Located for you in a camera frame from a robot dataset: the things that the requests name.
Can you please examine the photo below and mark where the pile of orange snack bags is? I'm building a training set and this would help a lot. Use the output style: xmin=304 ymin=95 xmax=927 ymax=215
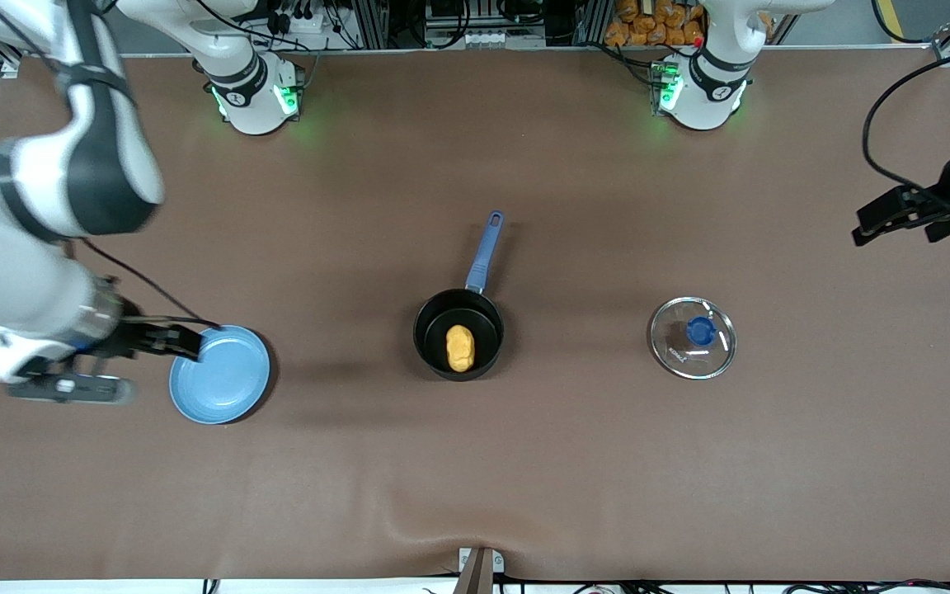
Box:
xmin=603 ymin=0 xmax=775 ymax=48

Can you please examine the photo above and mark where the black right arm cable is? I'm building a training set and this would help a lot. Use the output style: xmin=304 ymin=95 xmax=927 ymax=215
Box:
xmin=71 ymin=238 xmax=224 ymax=331

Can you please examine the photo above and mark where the white power strip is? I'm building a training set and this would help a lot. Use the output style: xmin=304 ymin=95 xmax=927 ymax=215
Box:
xmin=273 ymin=8 xmax=336 ymax=35

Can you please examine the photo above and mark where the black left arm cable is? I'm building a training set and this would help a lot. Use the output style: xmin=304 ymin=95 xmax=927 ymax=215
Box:
xmin=863 ymin=37 xmax=950 ymax=196

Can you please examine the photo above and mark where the yellow potato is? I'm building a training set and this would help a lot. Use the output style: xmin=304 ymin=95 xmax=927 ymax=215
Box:
xmin=445 ymin=324 xmax=476 ymax=373

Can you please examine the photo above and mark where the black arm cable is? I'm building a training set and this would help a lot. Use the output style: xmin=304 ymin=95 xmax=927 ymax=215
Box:
xmin=863 ymin=37 xmax=950 ymax=196
xmin=71 ymin=238 xmax=224 ymax=331

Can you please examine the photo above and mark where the metal table bracket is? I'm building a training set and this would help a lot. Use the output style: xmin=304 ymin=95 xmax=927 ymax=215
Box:
xmin=457 ymin=546 xmax=506 ymax=594

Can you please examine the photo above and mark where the glass lid with blue knob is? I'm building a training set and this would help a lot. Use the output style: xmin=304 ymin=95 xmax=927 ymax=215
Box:
xmin=650 ymin=297 xmax=738 ymax=380

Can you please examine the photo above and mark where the black pot with blue handle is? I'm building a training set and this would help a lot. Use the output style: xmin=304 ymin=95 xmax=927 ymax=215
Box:
xmin=413 ymin=210 xmax=506 ymax=382

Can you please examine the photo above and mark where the blue plate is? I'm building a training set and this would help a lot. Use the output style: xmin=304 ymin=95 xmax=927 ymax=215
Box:
xmin=168 ymin=325 xmax=271 ymax=426

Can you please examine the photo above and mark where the white terminal block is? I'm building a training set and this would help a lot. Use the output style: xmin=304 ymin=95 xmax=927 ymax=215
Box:
xmin=459 ymin=29 xmax=546 ymax=48

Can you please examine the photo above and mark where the brown table cloth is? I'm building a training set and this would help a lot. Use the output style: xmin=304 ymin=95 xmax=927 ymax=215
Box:
xmin=0 ymin=48 xmax=950 ymax=582

